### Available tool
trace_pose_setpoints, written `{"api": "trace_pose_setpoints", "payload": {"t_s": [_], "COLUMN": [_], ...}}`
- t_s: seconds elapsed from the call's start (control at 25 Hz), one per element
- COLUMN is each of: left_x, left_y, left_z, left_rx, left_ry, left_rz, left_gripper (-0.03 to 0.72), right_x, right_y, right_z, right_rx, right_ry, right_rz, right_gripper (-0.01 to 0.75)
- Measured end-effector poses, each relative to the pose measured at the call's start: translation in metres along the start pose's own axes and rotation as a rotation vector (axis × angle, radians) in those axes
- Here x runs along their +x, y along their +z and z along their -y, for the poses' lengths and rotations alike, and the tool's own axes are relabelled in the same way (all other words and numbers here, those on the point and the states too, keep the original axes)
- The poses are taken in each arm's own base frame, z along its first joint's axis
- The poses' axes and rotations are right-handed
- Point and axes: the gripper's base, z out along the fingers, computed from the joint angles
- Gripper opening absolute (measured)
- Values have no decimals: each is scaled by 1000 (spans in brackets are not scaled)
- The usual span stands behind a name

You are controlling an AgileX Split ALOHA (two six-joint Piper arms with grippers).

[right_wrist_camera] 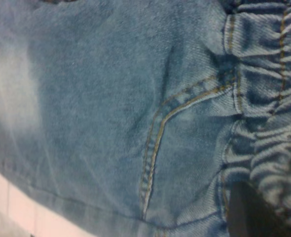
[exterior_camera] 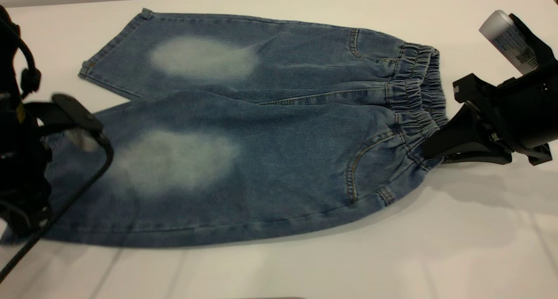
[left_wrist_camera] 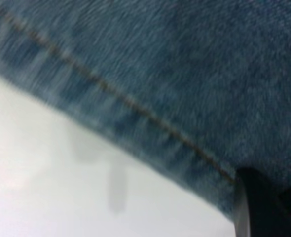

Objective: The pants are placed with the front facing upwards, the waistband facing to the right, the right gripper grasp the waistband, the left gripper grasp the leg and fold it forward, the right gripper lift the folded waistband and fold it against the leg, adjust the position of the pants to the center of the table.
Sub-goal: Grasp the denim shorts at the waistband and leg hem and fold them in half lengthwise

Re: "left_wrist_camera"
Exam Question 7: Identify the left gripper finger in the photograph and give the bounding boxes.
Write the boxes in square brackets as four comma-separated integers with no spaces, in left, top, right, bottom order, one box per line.
[234,167,291,237]

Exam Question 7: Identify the blue denim jeans with faded knees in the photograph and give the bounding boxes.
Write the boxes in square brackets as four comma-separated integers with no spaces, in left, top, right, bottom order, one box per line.
[0,0,291,220]

